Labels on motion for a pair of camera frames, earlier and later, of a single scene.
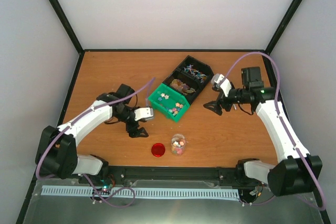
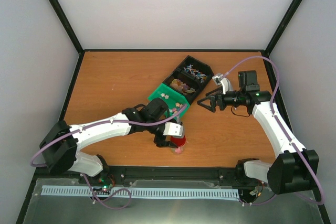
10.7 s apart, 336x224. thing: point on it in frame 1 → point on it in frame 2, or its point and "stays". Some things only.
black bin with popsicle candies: (190, 88) stays
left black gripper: (135, 134) → (161, 142)
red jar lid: (158, 149) → (179, 141)
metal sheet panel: (77, 201) stays
